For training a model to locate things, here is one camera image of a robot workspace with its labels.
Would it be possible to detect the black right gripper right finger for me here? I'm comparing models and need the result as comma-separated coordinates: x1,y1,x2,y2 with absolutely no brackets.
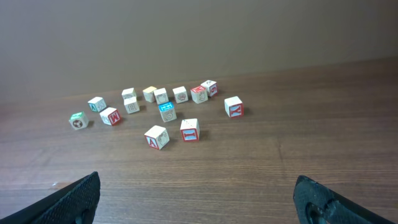
293,175,393,224

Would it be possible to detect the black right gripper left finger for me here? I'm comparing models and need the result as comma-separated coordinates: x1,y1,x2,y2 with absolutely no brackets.
1,171,101,224

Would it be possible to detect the green soccer ball block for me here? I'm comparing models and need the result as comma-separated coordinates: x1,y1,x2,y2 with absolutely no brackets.
69,111,89,130

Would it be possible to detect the red letter M block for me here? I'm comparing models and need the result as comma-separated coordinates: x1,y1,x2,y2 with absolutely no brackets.
99,107,121,126

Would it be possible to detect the red letter A block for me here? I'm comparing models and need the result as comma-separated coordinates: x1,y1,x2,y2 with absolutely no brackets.
144,125,170,150

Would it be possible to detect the letter B wooden block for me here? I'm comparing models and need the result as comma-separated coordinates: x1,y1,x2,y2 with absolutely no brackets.
124,96,140,114

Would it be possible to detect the blue top spiral block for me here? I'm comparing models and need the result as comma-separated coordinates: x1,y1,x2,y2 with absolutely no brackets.
158,102,177,123

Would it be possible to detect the red top wooden block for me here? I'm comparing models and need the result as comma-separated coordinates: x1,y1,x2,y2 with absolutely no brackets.
190,86,208,104

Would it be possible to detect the green letter A block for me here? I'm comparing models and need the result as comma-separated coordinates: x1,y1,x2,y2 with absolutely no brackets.
88,96,107,113

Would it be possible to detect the plain white wooden block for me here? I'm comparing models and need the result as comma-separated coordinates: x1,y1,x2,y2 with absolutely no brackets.
121,88,137,100

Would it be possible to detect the red letter Y block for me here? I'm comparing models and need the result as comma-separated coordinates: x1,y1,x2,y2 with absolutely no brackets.
224,96,244,118

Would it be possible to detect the yellow top wooden block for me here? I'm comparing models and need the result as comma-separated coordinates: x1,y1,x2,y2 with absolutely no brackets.
142,86,157,103

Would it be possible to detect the red letter I block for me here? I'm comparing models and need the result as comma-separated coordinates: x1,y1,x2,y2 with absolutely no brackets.
180,118,200,142

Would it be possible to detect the apple picture wooden block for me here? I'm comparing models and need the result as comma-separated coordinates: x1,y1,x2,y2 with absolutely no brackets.
154,88,169,105

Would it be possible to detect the red drawing wooden block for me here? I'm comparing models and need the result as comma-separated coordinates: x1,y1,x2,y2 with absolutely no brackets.
173,86,188,103

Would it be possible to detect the red number 6 block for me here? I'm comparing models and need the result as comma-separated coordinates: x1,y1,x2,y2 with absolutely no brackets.
201,80,218,97

